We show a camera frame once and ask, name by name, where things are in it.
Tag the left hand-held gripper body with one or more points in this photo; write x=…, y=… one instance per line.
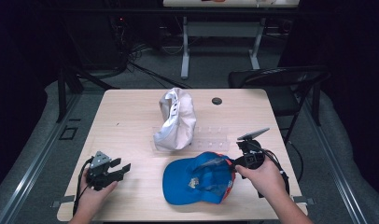
x=99, y=175

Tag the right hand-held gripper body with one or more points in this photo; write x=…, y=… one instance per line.
x=253, y=157

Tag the clear acrylic rack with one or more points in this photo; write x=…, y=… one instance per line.
x=211, y=143

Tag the blue baseball cap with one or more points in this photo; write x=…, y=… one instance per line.
x=181, y=183

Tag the white bucket hat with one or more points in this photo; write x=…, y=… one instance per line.
x=181, y=124

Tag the person's left hand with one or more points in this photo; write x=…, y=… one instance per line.
x=92, y=200

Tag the person's right hand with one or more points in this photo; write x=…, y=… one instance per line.
x=265, y=182

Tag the black folding chair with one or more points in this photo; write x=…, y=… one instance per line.
x=281, y=102

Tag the black round table grommet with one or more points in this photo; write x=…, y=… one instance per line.
x=217, y=101

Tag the black metal stand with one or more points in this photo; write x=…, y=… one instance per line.
x=62, y=93

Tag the white metal-legged desk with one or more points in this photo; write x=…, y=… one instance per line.
x=221, y=29

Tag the black floor outlet frame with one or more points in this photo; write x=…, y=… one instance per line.
x=62, y=133

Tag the grey metal floor rail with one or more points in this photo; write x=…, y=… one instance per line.
x=334, y=168
x=38, y=158

